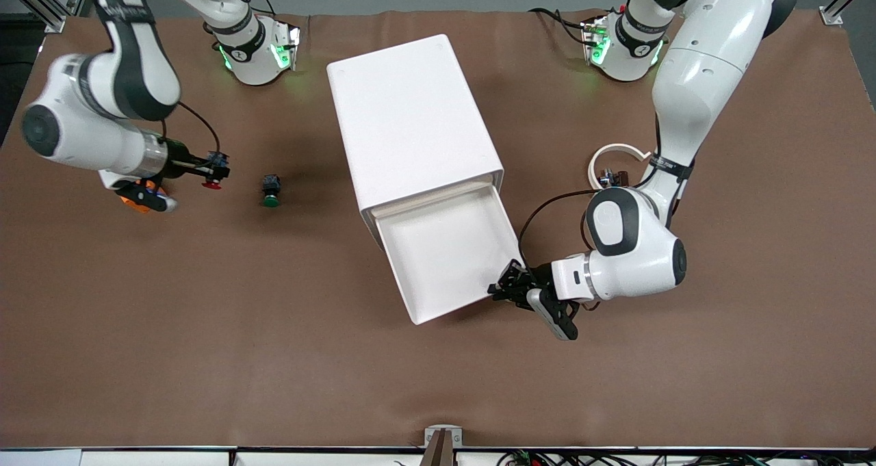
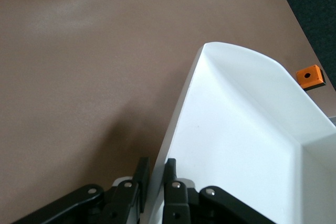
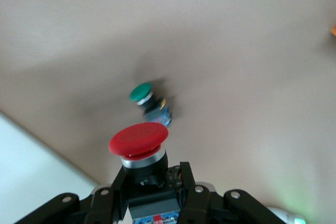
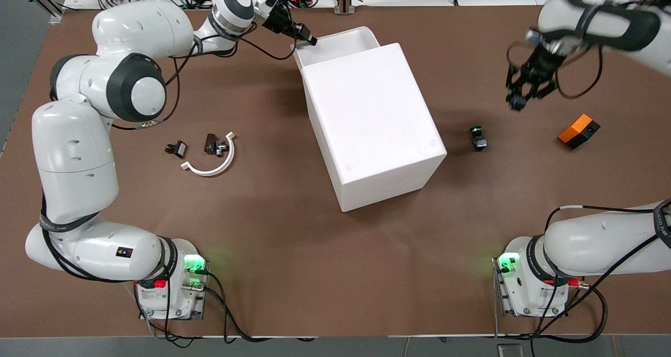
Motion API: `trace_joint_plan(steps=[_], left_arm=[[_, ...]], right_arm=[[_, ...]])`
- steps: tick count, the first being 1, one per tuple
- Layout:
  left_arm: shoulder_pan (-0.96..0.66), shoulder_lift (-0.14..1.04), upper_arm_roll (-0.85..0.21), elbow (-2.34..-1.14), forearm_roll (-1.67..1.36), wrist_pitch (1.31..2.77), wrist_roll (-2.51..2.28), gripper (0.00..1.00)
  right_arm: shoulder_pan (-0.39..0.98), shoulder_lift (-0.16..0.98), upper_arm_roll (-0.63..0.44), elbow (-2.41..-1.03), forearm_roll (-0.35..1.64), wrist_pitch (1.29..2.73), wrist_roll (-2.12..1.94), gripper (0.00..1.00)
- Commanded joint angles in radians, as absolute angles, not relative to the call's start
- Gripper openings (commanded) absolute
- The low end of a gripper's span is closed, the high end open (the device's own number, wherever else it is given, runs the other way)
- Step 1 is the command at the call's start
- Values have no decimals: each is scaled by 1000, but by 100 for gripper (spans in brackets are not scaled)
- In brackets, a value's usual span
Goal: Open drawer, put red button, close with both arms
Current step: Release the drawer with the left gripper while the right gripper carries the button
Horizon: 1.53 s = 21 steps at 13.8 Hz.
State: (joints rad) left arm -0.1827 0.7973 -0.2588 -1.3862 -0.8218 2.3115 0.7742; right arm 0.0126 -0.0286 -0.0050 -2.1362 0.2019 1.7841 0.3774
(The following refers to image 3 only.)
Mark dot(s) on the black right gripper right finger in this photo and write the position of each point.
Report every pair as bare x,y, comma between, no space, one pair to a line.
197,203

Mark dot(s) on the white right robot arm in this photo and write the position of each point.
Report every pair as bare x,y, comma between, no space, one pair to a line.
286,216

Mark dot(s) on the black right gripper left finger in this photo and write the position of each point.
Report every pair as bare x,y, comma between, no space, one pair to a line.
105,205

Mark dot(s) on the green mushroom push button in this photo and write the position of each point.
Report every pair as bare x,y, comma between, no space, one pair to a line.
141,93

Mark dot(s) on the red mushroom push button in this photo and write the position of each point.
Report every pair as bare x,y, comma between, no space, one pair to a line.
139,137

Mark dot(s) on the yellow and black button box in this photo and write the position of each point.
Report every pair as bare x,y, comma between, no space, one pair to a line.
333,30

